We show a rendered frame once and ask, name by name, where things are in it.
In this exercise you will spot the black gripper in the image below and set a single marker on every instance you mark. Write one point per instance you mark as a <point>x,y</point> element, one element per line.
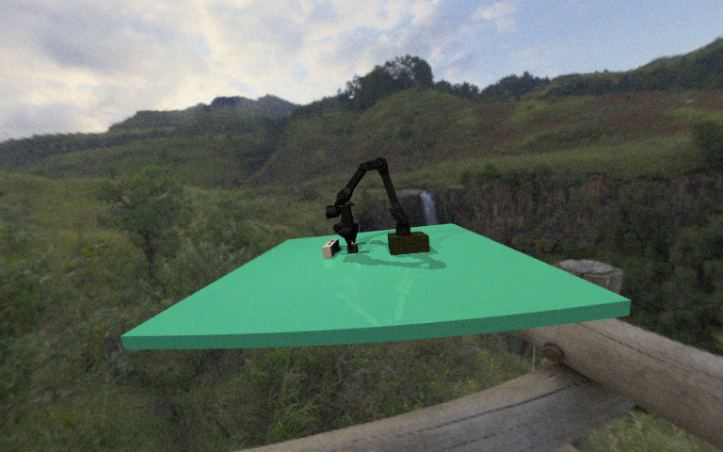
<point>349,232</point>

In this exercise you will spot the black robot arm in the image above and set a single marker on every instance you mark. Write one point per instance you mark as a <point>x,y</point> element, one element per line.
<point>402,227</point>

